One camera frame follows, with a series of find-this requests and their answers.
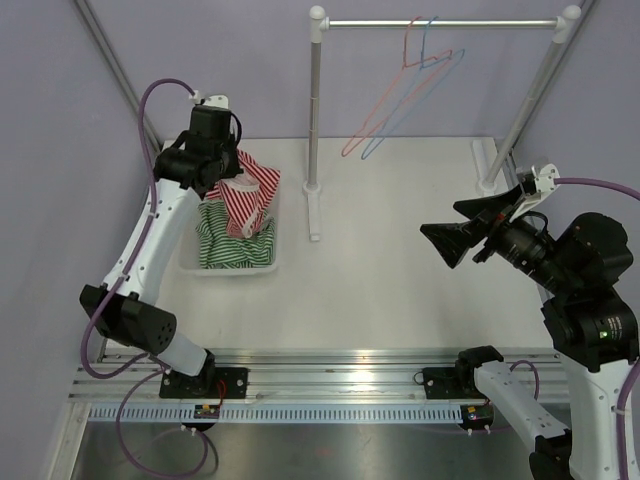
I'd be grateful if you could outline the pink wire hanger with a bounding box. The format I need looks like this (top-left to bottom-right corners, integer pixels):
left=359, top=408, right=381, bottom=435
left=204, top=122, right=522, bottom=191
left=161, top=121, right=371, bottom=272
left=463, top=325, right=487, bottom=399
left=340, top=16, right=465, bottom=160

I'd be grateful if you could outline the green striped tank top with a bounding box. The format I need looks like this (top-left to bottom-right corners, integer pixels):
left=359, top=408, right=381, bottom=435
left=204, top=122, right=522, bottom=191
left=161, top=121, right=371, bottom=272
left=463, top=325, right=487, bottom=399
left=195, top=200, right=277, bottom=270

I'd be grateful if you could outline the aluminium mounting rail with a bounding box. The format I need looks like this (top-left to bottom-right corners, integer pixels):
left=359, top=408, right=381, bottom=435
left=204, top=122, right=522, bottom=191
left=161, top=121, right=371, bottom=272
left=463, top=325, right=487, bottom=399
left=67, top=319, right=571, bottom=404

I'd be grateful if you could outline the clear plastic basket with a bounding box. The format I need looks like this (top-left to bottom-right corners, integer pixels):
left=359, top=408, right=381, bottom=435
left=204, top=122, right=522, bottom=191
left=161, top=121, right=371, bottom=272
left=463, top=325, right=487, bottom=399
left=177, top=188, right=280, bottom=277

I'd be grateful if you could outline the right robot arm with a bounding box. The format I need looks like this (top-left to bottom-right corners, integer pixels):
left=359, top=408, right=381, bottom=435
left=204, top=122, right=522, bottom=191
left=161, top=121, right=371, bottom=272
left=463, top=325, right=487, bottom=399
left=420, top=182, right=639, bottom=479

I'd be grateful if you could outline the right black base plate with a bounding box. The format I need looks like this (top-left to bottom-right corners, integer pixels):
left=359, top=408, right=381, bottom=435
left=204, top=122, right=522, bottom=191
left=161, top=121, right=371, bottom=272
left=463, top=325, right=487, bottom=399
left=422, top=367, right=465, bottom=400

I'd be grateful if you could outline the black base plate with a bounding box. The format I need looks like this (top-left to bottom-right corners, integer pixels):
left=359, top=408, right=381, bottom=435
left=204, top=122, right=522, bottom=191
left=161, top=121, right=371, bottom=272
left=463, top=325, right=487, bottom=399
left=422, top=367, right=465, bottom=400
left=159, top=367, right=249, bottom=400

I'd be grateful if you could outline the blue wire hanger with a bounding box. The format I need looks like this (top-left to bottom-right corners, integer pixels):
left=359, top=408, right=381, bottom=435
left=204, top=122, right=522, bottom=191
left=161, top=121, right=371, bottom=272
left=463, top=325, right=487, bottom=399
left=360, top=16, right=466, bottom=160

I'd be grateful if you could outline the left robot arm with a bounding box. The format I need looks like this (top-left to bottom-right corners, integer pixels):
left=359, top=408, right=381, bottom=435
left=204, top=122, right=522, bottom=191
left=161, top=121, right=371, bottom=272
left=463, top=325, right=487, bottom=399
left=80, top=103, right=242, bottom=399

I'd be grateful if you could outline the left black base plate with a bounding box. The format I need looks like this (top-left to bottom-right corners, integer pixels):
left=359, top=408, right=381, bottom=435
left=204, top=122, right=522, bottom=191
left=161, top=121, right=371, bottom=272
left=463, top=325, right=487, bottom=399
left=159, top=367, right=249, bottom=400

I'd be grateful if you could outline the red striped tank top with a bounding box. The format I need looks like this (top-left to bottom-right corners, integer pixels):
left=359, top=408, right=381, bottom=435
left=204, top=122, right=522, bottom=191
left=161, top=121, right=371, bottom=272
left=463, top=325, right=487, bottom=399
left=205, top=150, right=281, bottom=238

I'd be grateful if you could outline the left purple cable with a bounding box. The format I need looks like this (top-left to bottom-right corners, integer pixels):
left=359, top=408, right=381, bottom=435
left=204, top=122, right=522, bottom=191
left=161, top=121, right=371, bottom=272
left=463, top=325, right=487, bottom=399
left=79, top=78, right=201, bottom=379

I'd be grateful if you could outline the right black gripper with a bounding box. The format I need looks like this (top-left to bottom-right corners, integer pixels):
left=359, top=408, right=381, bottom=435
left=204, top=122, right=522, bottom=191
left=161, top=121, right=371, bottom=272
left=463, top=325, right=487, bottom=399
left=422, top=181, right=577, bottom=294

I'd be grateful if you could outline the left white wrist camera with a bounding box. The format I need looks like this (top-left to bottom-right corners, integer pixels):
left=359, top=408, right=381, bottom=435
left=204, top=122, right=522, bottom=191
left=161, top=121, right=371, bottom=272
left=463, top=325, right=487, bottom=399
left=189, top=90, right=229, bottom=109

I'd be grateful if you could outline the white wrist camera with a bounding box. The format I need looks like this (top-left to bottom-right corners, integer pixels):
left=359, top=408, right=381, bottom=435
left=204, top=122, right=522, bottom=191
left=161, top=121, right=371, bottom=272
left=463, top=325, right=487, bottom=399
left=189, top=90, right=229, bottom=109
left=509, top=163, right=559, bottom=222

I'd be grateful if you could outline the silver clothes rack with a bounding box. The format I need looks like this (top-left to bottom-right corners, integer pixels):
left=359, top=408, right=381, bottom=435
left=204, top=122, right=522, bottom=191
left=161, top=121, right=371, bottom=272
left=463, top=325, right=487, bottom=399
left=302, top=5, right=584, bottom=242

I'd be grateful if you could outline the white slotted cable duct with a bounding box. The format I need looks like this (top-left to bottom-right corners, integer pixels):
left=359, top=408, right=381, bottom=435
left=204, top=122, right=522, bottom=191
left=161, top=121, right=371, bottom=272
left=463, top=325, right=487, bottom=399
left=89, top=403, right=462, bottom=424

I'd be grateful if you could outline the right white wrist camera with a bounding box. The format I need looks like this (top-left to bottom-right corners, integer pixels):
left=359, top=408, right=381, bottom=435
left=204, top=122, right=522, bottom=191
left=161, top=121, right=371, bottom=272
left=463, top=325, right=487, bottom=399
left=509, top=163, right=559, bottom=222

